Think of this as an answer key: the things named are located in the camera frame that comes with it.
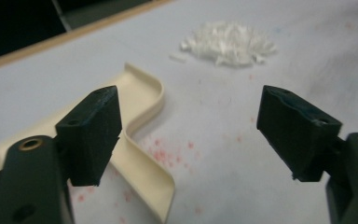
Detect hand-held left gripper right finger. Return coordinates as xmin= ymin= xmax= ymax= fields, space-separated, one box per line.
xmin=256 ymin=85 xmax=343 ymax=182

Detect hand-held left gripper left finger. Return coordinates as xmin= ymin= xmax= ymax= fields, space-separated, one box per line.
xmin=55 ymin=85 xmax=123 ymax=187

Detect cream plastic dustpan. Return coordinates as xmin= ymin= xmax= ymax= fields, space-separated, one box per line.
xmin=0 ymin=62 xmax=175 ymax=224

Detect pile of white paper scraps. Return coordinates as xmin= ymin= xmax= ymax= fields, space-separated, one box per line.
xmin=179 ymin=21 xmax=278 ymax=68

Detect white table cover sheet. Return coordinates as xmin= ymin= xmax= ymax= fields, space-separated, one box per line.
xmin=0 ymin=0 xmax=358 ymax=224

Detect grey metal bar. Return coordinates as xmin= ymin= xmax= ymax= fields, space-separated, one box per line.
xmin=50 ymin=0 xmax=73 ymax=33

